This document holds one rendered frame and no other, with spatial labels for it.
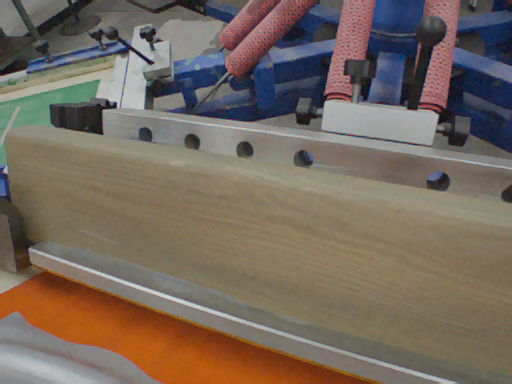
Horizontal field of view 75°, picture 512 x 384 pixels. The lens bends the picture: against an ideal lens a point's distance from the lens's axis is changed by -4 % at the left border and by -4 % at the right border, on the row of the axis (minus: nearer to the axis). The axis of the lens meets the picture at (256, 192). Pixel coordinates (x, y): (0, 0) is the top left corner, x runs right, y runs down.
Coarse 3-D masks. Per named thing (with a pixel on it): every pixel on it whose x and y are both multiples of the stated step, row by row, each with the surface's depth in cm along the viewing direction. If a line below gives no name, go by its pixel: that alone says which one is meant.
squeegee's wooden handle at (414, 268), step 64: (64, 192) 19; (128, 192) 18; (192, 192) 16; (256, 192) 15; (320, 192) 14; (384, 192) 14; (128, 256) 19; (192, 256) 17; (256, 256) 16; (320, 256) 15; (384, 256) 14; (448, 256) 13; (320, 320) 16; (384, 320) 15; (448, 320) 14
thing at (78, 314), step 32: (32, 288) 23; (64, 288) 23; (32, 320) 20; (64, 320) 20; (96, 320) 20; (128, 320) 21; (160, 320) 21; (128, 352) 18; (160, 352) 19; (192, 352) 19; (224, 352) 19; (256, 352) 19
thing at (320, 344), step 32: (32, 256) 20; (64, 256) 19; (96, 256) 20; (128, 288) 18; (160, 288) 17; (192, 288) 18; (192, 320) 17; (224, 320) 16; (256, 320) 16; (288, 320) 16; (288, 352) 15; (320, 352) 15; (352, 352) 14; (384, 352) 14; (416, 352) 14
